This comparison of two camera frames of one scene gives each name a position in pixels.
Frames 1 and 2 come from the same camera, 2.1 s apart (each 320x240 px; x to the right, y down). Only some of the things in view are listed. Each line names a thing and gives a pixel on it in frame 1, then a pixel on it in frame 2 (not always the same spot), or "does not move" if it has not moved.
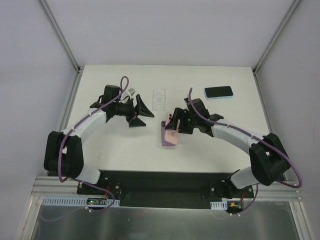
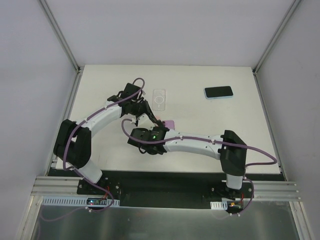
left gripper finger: [141, 108] → [151, 114]
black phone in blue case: [218, 92] does not move
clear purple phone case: [159, 100] does not move
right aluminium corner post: [271, 44] does not move
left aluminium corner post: [61, 36] does not move
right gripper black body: [182, 121] → [136, 137]
